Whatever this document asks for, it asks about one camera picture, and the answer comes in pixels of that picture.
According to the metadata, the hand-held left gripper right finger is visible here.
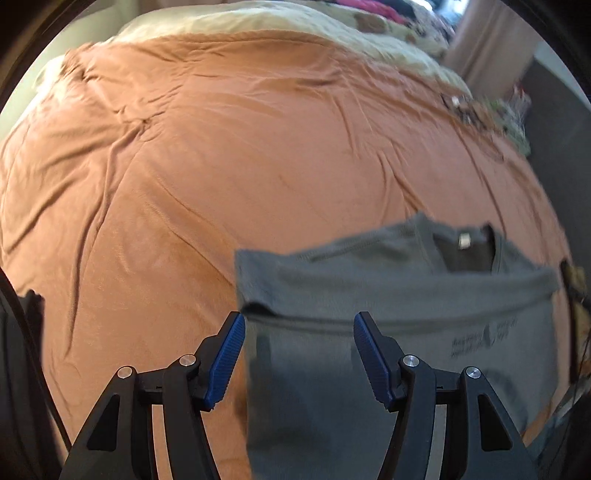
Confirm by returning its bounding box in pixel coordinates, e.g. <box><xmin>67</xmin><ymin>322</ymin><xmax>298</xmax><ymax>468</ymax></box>
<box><xmin>353</xmin><ymin>311</ymin><xmax>541</xmax><ymax>480</ymax></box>

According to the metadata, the orange blanket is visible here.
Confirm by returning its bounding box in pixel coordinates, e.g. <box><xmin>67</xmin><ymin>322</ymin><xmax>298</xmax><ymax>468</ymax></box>
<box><xmin>0</xmin><ymin>34</ymin><xmax>578</xmax><ymax>480</ymax></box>

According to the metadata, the grey t-shirt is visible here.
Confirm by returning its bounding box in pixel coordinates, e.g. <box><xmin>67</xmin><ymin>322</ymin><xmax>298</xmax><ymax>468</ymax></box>
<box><xmin>235</xmin><ymin>212</ymin><xmax>561</xmax><ymax>480</ymax></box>

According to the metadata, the pink curtain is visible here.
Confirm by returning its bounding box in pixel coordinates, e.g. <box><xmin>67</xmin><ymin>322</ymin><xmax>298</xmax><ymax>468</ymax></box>
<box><xmin>443</xmin><ymin>0</ymin><xmax>550</xmax><ymax>88</ymax></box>

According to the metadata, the cream duvet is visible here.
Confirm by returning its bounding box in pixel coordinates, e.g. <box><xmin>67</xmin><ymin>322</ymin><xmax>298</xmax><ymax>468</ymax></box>
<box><xmin>34</xmin><ymin>0</ymin><xmax>474</xmax><ymax>97</ymax></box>

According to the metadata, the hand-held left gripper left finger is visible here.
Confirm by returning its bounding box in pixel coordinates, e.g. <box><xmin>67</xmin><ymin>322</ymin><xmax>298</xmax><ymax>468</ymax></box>
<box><xmin>58</xmin><ymin>311</ymin><xmax>246</xmax><ymax>480</ymax></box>

